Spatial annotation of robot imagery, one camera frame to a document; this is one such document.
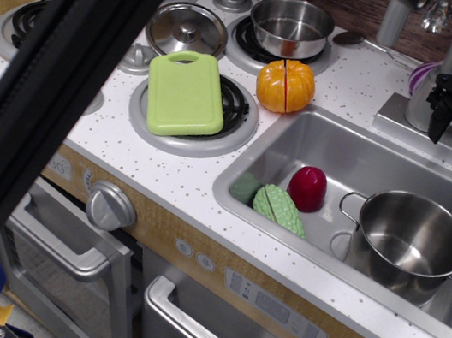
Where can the metal spoon on counter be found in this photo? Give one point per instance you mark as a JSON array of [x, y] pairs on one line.
[[354, 38]]

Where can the grey stove top knob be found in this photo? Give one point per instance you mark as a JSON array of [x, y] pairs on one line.
[[234, 6]]

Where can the back right stove burner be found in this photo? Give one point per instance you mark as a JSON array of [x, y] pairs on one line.
[[244, 51]]

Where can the small steel saucepan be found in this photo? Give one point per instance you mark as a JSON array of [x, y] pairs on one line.
[[292, 29]]

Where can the purple white striped toy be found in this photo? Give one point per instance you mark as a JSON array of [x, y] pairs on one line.
[[419, 74]]

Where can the steel pot lid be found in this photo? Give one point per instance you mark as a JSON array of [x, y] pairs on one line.
[[186, 26]]

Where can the black camera stand bar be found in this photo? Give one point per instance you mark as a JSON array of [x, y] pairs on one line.
[[58, 70]]

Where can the grey front panel knob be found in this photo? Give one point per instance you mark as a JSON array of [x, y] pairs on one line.
[[108, 207]]

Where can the red toy fruit half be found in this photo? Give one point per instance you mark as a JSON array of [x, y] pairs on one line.
[[307, 188]]

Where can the grey cylindrical post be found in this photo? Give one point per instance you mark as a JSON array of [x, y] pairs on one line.
[[393, 23]]

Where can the green toy bitter gourd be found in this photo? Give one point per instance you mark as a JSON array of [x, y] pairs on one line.
[[275, 203]]

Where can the silver sink basin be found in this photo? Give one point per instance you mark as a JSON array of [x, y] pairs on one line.
[[357, 164]]

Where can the green plastic cutting board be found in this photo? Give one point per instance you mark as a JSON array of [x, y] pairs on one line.
[[184, 95]]

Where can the orange toy pumpkin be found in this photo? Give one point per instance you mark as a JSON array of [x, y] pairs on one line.
[[285, 86]]

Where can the front right stove burner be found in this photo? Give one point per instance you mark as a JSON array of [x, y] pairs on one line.
[[241, 117]]

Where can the hanging shiny utensil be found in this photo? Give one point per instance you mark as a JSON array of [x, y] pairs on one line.
[[437, 15]]

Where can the grey knob near lid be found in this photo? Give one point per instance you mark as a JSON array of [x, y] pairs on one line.
[[137, 60]]

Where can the large steel pot with handles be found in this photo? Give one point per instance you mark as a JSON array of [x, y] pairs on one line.
[[401, 240]]

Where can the silver oven door handle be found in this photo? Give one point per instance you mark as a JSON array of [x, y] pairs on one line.
[[59, 229]]

